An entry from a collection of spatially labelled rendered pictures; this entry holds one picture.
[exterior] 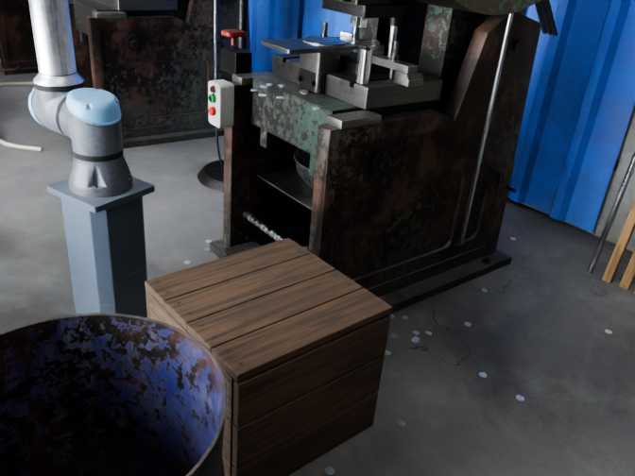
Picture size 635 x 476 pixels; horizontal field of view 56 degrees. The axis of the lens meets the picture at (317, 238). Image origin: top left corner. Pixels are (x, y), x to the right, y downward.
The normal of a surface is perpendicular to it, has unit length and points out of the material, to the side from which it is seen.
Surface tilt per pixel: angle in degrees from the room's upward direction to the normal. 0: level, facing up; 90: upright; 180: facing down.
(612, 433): 0
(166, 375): 88
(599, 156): 90
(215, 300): 0
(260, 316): 0
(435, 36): 90
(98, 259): 90
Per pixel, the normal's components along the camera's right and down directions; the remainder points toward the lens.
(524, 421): 0.08, -0.88
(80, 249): -0.55, 0.34
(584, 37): -0.79, 0.22
